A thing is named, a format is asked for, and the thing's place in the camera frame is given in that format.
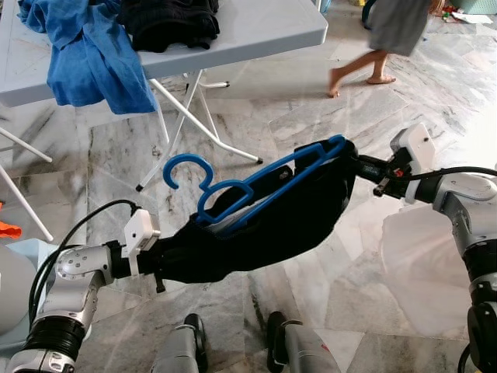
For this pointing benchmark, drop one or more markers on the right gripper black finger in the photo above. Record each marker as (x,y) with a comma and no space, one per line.
(371,165)

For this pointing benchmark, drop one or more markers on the dark navy garment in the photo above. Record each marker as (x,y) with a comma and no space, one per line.
(295,217)
(167,23)

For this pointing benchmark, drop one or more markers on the blue plastic hanger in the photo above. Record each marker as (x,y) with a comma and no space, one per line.
(186,159)

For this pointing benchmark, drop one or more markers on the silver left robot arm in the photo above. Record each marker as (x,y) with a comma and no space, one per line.
(74,264)

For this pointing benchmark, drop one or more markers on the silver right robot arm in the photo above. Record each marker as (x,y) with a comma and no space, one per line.
(466,210)

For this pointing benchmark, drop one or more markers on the barefoot person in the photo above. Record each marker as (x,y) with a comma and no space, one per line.
(388,31)

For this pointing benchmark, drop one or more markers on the orange cloth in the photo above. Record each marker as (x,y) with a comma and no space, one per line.
(8,229)

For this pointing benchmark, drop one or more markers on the white paper sheet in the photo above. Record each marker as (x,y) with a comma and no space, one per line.
(470,16)

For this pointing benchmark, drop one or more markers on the green laundry hamper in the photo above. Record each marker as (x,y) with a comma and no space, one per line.
(480,5)

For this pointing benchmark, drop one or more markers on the blue garment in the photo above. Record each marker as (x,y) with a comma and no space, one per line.
(85,62)

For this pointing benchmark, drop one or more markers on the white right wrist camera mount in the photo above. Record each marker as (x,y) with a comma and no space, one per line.
(411,149)

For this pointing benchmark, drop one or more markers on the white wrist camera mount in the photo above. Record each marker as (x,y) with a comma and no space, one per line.
(411,149)
(141,233)

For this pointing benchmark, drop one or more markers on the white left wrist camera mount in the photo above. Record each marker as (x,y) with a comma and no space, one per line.
(141,233)

